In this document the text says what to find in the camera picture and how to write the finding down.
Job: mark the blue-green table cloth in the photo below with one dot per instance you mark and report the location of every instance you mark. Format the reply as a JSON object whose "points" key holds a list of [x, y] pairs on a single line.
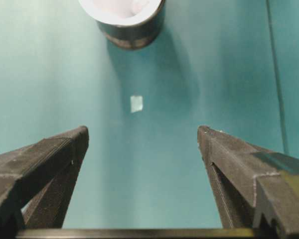
{"points": [[52, 74]]}

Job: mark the white paper cup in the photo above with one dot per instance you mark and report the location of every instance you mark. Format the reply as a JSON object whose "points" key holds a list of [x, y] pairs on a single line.
{"points": [[102, 7]]}

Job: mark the small white paper scrap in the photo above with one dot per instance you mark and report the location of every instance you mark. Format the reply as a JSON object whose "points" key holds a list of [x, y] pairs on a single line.
{"points": [[137, 104]]}

